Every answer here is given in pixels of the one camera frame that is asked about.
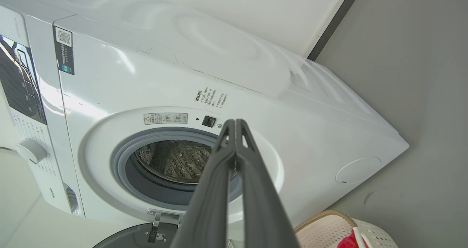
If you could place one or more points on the dark wall baseboard strip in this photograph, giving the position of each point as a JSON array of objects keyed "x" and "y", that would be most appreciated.
[{"x": 336, "y": 21}]

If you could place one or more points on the dark QR code sticker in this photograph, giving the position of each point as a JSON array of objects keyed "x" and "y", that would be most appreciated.
[{"x": 64, "y": 50}]

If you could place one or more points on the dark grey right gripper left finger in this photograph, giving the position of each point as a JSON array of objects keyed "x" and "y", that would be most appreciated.
[{"x": 208, "y": 204}]

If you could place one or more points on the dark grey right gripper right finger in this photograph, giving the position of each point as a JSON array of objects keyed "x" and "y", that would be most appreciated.
[{"x": 263, "y": 211}]

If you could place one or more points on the washing machine door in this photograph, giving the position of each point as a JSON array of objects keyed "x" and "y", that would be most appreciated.
[{"x": 131, "y": 239}]

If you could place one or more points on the cream perforated laundry basket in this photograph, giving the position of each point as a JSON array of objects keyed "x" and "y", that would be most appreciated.
[{"x": 321, "y": 229}]

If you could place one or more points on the white front-load washing machine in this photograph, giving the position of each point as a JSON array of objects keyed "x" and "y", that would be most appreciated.
[{"x": 146, "y": 83}]

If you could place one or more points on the white appliance control dial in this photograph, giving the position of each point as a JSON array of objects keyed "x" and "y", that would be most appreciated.
[{"x": 31, "y": 151}]

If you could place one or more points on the grey warning sticker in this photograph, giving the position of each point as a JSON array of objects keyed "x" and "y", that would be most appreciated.
[{"x": 165, "y": 118}]

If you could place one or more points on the red garment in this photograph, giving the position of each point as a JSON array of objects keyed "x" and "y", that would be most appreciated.
[{"x": 349, "y": 241}]

